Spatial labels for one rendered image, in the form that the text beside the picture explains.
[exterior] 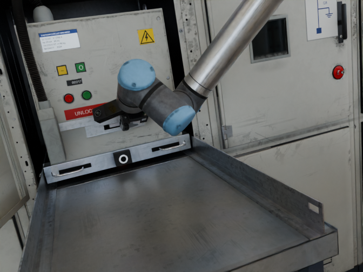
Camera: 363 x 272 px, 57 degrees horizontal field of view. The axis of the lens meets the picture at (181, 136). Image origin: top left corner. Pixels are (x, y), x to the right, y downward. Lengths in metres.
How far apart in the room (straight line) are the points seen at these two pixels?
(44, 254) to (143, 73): 0.48
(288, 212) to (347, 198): 0.98
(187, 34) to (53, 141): 0.59
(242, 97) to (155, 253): 0.77
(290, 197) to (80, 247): 0.48
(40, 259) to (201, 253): 0.35
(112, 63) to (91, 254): 0.68
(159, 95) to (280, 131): 0.72
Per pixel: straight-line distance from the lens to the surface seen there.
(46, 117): 1.10
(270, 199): 0.86
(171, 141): 1.27
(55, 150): 1.12
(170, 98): 0.83
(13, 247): 1.29
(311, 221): 0.75
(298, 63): 1.44
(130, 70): 0.85
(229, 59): 0.92
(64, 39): 1.20
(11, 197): 1.19
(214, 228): 0.77
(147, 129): 1.25
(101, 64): 1.21
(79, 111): 1.21
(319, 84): 1.52
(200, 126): 1.27
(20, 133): 1.18
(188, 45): 1.23
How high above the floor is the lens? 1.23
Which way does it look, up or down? 14 degrees down
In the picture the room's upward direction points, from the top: 9 degrees counter-clockwise
